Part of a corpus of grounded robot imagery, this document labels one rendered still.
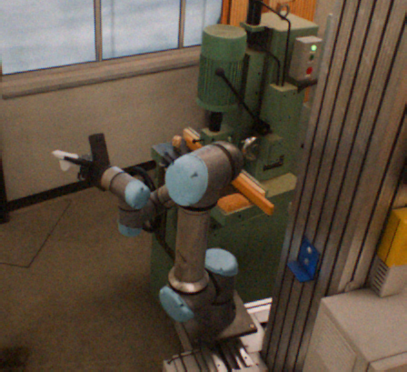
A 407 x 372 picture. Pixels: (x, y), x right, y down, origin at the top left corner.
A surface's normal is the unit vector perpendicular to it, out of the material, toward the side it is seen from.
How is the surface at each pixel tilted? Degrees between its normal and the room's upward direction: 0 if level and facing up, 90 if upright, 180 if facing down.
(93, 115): 90
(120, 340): 0
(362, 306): 0
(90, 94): 90
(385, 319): 0
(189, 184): 83
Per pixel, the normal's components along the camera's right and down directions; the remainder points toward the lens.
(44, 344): 0.08, -0.84
